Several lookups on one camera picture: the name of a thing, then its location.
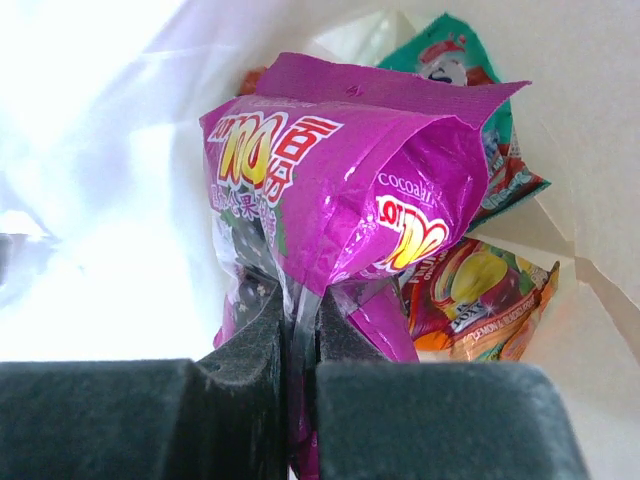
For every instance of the teal snack packet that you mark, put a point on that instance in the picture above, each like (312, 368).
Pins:
(450, 51)

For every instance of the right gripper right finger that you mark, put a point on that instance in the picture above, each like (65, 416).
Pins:
(378, 419)

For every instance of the magenta candy bag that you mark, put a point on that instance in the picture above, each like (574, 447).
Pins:
(331, 179)

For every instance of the colourful fruit candy bag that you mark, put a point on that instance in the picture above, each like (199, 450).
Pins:
(476, 302)

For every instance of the orange red snack bag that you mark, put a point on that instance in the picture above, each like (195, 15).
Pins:
(249, 83)

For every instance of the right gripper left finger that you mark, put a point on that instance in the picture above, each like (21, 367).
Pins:
(222, 417)

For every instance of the beige paper bag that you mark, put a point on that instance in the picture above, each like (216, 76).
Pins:
(100, 141)

